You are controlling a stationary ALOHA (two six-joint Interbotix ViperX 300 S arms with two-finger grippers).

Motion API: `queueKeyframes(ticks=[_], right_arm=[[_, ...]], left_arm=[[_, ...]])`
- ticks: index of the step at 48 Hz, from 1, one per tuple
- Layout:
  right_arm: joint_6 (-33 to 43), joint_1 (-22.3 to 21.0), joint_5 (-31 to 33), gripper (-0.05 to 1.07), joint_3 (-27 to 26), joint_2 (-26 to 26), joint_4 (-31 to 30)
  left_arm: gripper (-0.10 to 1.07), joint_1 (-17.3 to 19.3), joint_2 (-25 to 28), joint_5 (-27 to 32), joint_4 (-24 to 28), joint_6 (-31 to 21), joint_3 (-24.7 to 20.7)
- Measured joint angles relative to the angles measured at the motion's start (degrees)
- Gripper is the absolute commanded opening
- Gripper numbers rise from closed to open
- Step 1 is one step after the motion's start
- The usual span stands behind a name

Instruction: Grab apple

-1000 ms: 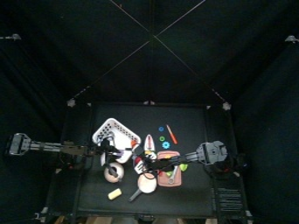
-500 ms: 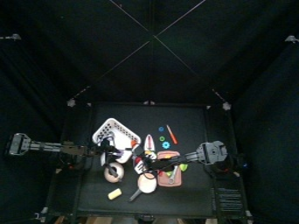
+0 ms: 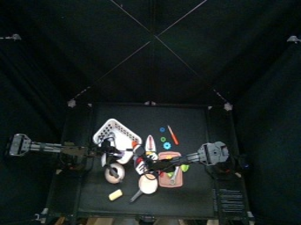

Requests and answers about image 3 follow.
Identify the grey-blue toy wrench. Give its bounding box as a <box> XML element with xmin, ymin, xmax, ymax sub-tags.
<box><xmin>168</xmin><ymin>166</ymin><xmax>180</xmax><ymax>185</ymax></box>

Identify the white plastic basket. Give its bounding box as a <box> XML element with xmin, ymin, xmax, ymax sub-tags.
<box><xmin>92</xmin><ymin>118</ymin><xmax>143</xmax><ymax>165</ymax></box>

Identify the pink plastic tray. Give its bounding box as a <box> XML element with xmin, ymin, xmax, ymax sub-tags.
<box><xmin>156</xmin><ymin>151</ymin><xmax>184</xmax><ymax>189</ymax></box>

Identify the white red toy knife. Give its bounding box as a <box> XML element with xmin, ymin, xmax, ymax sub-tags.
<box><xmin>144</xmin><ymin>134</ymin><xmax>157</xmax><ymax>156</ymax></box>

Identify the tape roll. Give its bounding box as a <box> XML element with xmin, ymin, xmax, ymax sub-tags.
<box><xmin>103</xmin><ymin>163</ymin><xmax>127</xmax><ymax>185</ymax></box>

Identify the red toy screwdriver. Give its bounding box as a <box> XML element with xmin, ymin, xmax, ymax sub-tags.
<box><xmin>167</xmin><ymin>125</ymin><xmax>179</xmax><ymax>146</ymax></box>

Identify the yellow toy block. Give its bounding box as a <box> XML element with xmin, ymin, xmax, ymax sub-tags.
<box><xmin>108</xmin><ymin>189</ymin><xmax>123</xmax><ymax>202</ymax></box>

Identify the white frying pan grey handle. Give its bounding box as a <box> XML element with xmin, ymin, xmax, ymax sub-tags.
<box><xmin>128</xmin><ymin>173</ymin><xmax>159</xmax><ymax>204</ymax></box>

